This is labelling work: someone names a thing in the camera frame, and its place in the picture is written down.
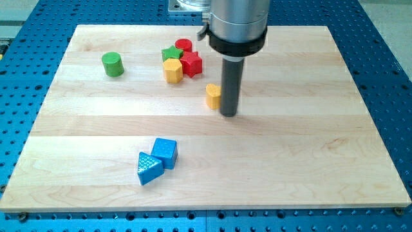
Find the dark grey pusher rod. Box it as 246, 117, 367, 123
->
220, 55, 244, 117

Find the yellow heart block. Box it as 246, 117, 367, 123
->
205, 84, 221, 110

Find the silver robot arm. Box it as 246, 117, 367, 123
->
197, 0, 270, 117

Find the red star block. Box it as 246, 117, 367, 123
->
180, 51, 203, 78

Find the green star block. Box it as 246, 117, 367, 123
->
162, 45, 183, 62

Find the red cylinder block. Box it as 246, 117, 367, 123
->
174, 38, 192, 52

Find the yellow hexagon block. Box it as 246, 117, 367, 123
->
163, 58, 183, 84

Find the blue cube block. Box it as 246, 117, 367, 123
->
151, 138, 178, 169

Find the wooden board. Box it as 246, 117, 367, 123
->
1, 24, 411, 213

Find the green cylinder block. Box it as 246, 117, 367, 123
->
101, 52, 124, 77

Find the blue triangle block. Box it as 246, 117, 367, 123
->
137, 152, 164, 186

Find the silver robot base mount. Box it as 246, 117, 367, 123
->
167, 0, 211, 15

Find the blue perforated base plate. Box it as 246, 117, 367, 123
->
1, 1, 411, 231

